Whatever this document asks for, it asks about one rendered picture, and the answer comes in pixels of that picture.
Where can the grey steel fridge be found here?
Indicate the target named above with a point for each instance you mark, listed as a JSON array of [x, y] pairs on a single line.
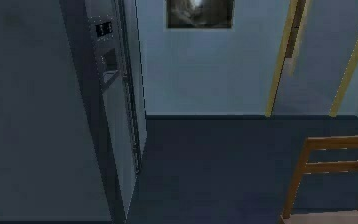
[[37, 116]]

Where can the yellow framed room door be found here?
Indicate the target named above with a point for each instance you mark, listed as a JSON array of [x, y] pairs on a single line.
[[315, 66]]

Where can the brown wooden chair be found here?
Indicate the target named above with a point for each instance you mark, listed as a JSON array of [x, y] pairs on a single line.
[[323, 166]]

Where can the dark framed wall picture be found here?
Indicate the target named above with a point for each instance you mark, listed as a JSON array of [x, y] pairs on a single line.
[[199, 13]]

